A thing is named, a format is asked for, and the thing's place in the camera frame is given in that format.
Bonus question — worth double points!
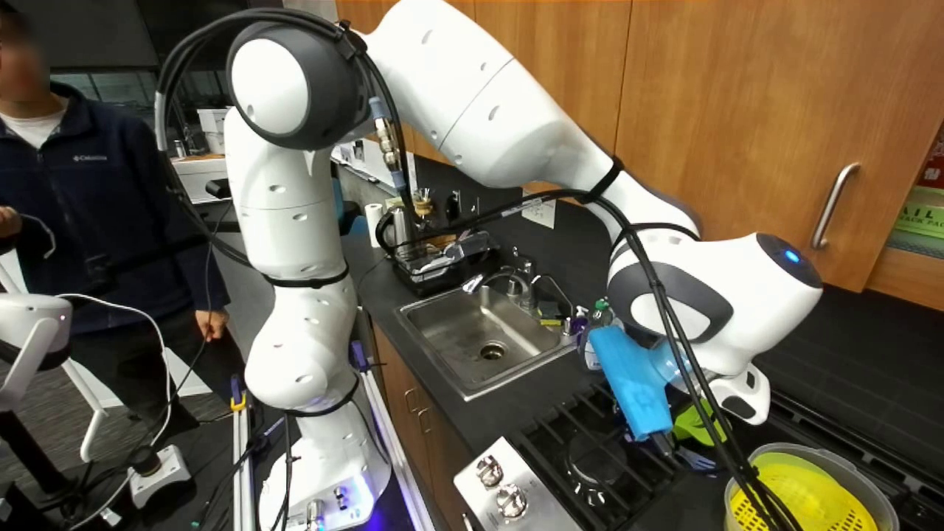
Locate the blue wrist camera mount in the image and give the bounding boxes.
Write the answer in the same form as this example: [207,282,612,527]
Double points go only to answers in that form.
[586,322,683,445]

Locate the stainless steel sink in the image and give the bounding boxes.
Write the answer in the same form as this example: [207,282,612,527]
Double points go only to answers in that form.
[394,281,583,403]

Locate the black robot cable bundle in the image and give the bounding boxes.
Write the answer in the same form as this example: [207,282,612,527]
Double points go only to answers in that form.
[149,5,800,531]

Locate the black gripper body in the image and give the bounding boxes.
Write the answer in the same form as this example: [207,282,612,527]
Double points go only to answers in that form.
[661,430,732,478]

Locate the white boxes on shelf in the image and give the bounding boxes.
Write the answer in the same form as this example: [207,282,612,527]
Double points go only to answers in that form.
[192,104,235,157]

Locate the aluminium rail with yellow clip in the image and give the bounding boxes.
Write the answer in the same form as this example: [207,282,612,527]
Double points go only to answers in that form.
[227,386,260,531]

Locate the chrome faucet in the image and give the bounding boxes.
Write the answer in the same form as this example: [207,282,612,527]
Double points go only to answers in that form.
[474,265,540,319]

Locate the black stove top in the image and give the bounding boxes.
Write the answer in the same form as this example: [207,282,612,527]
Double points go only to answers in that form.
[452,368,944,531]

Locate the clear bottle green cap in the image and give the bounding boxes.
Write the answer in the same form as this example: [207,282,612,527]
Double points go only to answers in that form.
[583,294,620,335]

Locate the clear soap pump bottle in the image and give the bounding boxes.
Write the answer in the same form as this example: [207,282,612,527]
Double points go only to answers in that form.
[562,300,593,347]

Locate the silver stove knob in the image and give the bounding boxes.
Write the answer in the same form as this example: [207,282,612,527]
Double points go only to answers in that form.
[474,455,508,490]
[493,486,527,526]

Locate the wooden wall cabinets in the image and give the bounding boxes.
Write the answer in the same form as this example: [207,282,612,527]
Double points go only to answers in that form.
[332,0,944,313]

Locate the green paper sign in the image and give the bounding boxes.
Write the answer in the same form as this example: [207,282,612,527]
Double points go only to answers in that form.
[888,127,944,262]

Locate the white desk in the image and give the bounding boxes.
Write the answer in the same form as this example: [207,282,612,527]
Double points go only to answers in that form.
[171,151,241,213]

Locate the silver cabinet handle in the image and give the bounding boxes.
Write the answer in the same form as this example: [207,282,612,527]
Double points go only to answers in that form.
[807,160,865,251]

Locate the yellow strainer bowl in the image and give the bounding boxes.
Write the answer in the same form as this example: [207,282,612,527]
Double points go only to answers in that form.
[719,440,901,531]

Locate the person in dark jacket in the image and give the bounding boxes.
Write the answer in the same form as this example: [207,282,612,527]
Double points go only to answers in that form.
[0,8,235,394]

